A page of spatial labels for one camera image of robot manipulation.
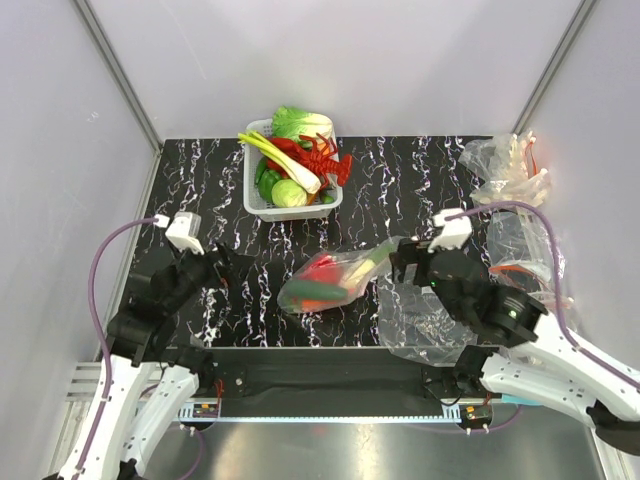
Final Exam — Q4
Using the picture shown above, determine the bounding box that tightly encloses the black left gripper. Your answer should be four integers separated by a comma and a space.
163, 238, 255, 312

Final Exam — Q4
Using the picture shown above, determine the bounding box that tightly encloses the white radish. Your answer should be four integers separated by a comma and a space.
341, 256, 383, 290

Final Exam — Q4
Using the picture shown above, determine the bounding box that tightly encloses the red bell pepper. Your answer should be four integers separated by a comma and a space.
300, 254, 343, 284

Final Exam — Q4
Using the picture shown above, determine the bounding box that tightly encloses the green cucumber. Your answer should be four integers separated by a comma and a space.
282, 280, 348, 301

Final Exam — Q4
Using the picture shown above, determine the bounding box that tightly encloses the clear pink zip bag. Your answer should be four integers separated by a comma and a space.
277, 236, 401, 314

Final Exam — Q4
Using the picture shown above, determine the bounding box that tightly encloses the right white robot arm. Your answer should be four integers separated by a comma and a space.
389, 239, 639, 456

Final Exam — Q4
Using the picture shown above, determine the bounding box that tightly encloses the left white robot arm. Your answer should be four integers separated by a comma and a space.
52, 244, 245, 479

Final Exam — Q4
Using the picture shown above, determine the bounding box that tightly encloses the clear bag right middle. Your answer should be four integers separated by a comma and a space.
487, 211, 555, 307

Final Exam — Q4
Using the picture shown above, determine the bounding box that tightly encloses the bag of white pieces top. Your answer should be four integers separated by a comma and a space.
460, 130, 551, 207

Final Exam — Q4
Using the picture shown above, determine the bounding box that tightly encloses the white plastic basket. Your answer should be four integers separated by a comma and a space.
243, 144, 343, 222

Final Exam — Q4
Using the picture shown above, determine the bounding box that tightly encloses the green bell pepper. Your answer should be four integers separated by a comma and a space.
254, 157, 284, 202

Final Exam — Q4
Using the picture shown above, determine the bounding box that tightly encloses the round green cabbage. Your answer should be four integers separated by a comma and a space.
271, 179, 307, 208

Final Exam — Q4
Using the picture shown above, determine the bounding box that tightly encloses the green white leek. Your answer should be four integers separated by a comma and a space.
238, 130, 321, 194

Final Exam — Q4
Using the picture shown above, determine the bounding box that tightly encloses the red toy lobster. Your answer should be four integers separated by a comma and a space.
270, 135, 353, 189

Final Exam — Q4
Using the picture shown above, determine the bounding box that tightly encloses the green napa cabbage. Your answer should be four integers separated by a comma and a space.
271, 106, 334, 147

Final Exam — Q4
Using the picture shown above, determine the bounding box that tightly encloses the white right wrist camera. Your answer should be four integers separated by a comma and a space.
428, 208, 473, 253

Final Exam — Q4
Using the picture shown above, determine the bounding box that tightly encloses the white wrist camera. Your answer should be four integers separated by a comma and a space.
153, 212, 205, 255
428, 208, 473, 253

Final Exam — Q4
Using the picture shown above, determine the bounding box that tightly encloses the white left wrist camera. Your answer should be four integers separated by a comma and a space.
153, 212, 205, 255

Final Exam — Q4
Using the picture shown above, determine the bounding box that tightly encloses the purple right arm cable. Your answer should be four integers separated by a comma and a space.
444, 200, 640, 401

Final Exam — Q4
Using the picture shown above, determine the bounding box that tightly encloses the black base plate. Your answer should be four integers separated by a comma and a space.
196, 347, 492, 419

